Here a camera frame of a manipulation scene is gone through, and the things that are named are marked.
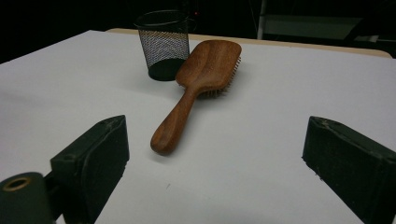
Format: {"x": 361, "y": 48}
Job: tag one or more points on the black mesh pen holder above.
{"x": 162, "y": 46}

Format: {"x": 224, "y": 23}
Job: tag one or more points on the white table sheet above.
{"x": 264, "y": 124}

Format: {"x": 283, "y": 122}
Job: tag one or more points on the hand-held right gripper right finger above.
{"x": 351, "y": 168}

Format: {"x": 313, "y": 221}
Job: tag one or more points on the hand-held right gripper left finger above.
{"x": 93, "y": 165}

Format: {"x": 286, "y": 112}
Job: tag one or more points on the wooden paddle hairbrush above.
{"x": 208, "y": 65}

